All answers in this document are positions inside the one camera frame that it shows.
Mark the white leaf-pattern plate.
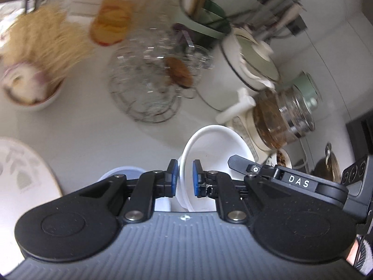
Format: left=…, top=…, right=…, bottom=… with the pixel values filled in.
left=0, top=136, right=64, bottom=219

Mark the white plastic bowl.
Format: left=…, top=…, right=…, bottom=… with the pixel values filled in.
left=176, top=125, right=254, bottom=212

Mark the person's right hand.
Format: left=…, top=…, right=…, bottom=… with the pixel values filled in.
left=346, top=235, right=372, bottom=276

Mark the clear plastic bowl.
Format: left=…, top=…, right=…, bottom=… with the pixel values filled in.
left=99, top=166, right=146, bottom=181

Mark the glass tea pot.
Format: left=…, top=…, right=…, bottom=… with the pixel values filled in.
left=215, top=86, right=317, bottom=152

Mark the bowl of garlic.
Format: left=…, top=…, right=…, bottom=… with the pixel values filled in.
left=1, top=62, right=65, bottom=112

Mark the white enamel pot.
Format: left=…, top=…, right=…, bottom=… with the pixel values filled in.
left=197, top=28, right=280, bottom=111

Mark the dried noodle bundle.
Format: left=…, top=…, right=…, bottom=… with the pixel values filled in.
left=3, top=3, right=92, bottom=80

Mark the red-lid cookie jar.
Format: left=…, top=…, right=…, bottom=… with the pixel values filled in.
left=90, top=0, right=144, bottom=46

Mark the green utensil holder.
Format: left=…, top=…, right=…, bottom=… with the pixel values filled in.
left=171, top=0, right=231, bottom=49

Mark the wire trivet basket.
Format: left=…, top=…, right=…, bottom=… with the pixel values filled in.
left=107, top=28, right=212, bottom=124

